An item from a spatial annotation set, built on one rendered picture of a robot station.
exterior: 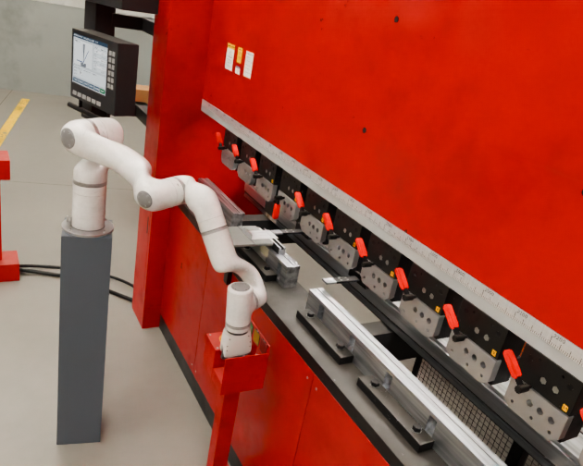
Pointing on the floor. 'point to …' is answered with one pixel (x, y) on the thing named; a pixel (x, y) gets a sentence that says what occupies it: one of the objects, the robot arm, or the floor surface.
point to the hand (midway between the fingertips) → (234, 364)
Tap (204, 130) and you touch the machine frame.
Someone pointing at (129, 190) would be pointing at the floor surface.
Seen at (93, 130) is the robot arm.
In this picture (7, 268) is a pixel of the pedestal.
